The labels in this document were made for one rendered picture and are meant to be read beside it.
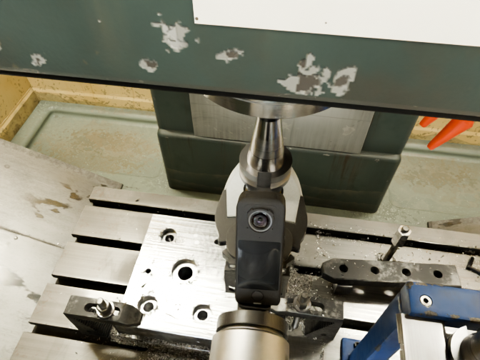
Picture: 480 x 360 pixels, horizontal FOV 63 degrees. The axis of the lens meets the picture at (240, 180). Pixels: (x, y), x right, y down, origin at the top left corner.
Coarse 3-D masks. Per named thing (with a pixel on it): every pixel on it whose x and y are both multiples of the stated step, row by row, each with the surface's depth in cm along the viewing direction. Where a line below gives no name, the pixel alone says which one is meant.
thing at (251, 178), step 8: (248, 144) 48; (288, 152) 47; (240, 160) 46; (288, 160) 46; (240, 168) 46; (248, 168) 45; (280, 168) 45; (288, 168) 45; (240, 176) 47; (248, 176) 45; (256, 176) 44; (264, 176) 45; (272, 176) 44; (280, 176) 45; (288, 176) 47; (248, 184) 46; (256, 184) 46; (264, 184) 46; (272, 184) 46; (280, 184) 46
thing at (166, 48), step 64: (0, 0) 12; (64, 0) 12; (128, 0) 11; (192, 0) 11; (0, 64) 14; (64, 64) 13; (128, 64) 13; (192, 64) 13; (256, 64) 12; (320, 64) 12; (384, 64) 12; (448, 64) 11
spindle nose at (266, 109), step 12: (216, 96) 31; (228, 108) 31; (240, 108) 31; (252, 108) 30; (264, 108) 30; (276, 108) 30; (288, 108) 30; (300, 108) 30; (312, 108) 31; (324, 108) 31
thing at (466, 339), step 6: (468, 336) 41; (474, 336) 40; (462, 342) 42; (468, 342) 41; (474, 342) 40; (462, 348) 41; (468, 348) 40; (474, 348) 39; (462, 354) 41; (468, 354) 40; (474, 354) 39
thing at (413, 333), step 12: (396, 324) 45; (408, 324) 44; (420, 324) 44; (432, 324) 44; (408, 336) 43; (420, 336) 43; (432, 336) 43; (444, 336) 43; (408, 348) 42; (420, 348) 42; (432, 348) 42; (444, 348) 42
